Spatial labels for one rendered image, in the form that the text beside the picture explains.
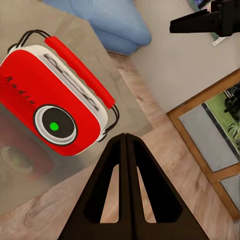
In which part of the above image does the radio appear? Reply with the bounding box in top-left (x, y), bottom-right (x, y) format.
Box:
top-left (0, 29), bottom-right (120, 156)

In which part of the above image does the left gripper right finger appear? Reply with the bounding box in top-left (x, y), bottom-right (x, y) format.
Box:
top-left (125, 133), bottom-right (210, 240)

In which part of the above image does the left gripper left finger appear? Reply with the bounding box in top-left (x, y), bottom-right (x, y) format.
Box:
top-left (58, 133), bottom-right (133, 240)

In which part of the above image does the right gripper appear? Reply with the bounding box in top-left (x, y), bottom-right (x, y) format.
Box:
top-left (169, 0), bottom-right (240, 37)

